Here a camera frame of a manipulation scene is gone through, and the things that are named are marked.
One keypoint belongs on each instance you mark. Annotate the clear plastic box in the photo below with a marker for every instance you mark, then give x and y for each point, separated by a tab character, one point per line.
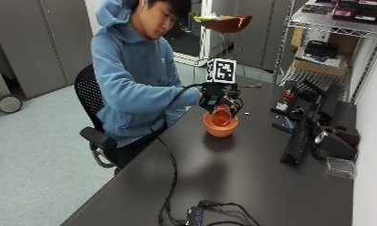
341	167

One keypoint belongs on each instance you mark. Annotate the orange bowl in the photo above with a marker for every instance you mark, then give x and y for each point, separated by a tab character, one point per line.
220	129

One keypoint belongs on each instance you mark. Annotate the translucent orange cup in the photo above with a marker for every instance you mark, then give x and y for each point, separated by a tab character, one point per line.
221	116

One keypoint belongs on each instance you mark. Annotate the the person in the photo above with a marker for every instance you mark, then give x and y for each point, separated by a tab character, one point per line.
132	78

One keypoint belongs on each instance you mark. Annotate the black office chair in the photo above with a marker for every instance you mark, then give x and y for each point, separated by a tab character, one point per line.
93	103

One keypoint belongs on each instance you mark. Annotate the brown bar stool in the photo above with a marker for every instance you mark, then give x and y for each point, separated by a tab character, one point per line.
226	24

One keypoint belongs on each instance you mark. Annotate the black hub box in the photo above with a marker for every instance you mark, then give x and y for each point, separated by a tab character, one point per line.
194	216

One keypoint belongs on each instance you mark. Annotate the small blue black device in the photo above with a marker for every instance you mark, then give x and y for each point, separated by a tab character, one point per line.
285	124

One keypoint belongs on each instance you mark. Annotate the wheeled cart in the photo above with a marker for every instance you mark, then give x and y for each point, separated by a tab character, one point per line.
2	88

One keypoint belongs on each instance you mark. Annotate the cardboard box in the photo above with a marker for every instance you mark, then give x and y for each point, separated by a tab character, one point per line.
319	66

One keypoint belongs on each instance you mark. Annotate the black device with red part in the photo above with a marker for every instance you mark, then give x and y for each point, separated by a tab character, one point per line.
286	100

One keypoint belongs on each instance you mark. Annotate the black pouch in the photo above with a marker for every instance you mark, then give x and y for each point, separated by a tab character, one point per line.
321	49

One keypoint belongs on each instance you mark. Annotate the black keyboard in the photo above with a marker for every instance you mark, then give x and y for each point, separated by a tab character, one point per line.
298	141

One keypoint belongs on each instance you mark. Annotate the grey cabinet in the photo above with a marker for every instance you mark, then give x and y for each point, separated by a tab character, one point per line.
41	44

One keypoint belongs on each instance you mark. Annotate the white marker cube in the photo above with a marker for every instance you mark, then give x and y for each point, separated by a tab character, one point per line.
221	71

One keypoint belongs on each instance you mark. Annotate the black computer mouse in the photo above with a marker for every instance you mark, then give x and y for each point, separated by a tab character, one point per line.
334	145

